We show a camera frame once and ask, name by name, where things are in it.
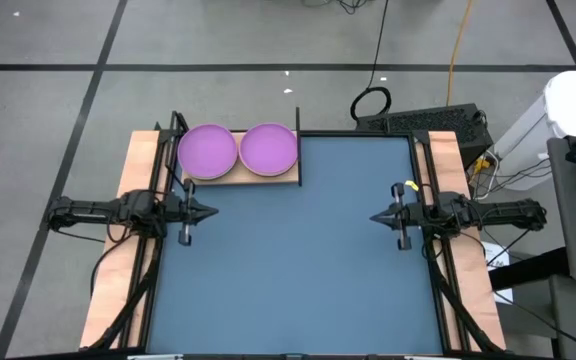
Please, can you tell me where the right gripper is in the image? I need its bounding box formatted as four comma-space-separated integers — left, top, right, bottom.
369, 181, 424, 252

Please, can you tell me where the yellow cable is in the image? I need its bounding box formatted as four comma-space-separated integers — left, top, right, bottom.
445, 0, 475, 107

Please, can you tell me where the white cylindrical bin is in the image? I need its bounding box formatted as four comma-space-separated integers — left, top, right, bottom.
492, 69, 576, 192

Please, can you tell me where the black computer case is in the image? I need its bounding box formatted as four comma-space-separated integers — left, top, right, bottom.
355, 103, 494, 169

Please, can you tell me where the black metal beam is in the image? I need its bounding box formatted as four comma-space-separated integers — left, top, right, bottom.
487, 247, 569, 292

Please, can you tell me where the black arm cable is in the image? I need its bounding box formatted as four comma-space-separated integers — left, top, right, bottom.
89, 230, 137, 299
485, 227, 534, 266

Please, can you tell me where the purple plate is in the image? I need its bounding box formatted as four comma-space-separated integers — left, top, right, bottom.
176, 123, 239, 181
238, 122, 300, 178

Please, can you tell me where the white paper sheet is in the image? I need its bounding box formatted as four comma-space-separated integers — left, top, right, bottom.
481, 241, 514, 305

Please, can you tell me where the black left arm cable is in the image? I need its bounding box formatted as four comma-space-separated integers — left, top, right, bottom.
89, 230, 137, 299

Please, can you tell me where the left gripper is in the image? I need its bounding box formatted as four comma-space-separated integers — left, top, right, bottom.
164, 178, 220, 248

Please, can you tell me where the long black cable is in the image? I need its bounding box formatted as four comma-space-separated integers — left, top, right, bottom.
349, 0, 393, 123

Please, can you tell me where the black aluminium rig frame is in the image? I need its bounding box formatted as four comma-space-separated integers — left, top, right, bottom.
85, 107, 509, 360

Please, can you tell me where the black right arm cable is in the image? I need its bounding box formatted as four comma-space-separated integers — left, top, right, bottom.
485, 227, 534, 266

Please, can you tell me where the blue table mat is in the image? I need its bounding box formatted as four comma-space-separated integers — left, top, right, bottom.
146, 135, 444, 355

